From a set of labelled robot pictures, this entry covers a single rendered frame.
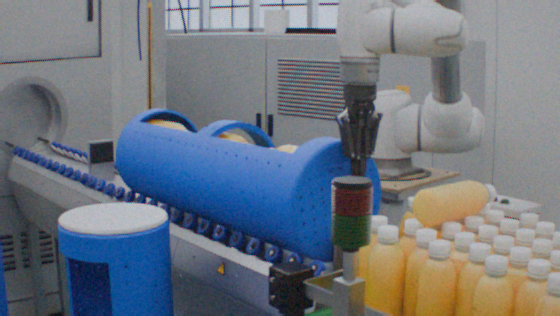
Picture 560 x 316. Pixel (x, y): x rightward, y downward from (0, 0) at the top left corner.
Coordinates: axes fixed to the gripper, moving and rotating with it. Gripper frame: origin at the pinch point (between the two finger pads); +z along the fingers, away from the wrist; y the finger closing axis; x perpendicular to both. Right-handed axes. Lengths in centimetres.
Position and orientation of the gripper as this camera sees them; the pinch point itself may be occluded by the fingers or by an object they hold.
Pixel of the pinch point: (358, 173)
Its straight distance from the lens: 170.2
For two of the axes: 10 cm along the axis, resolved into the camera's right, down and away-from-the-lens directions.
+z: 0.0, 9.8, 2.1
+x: -6.2, -1.6, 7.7
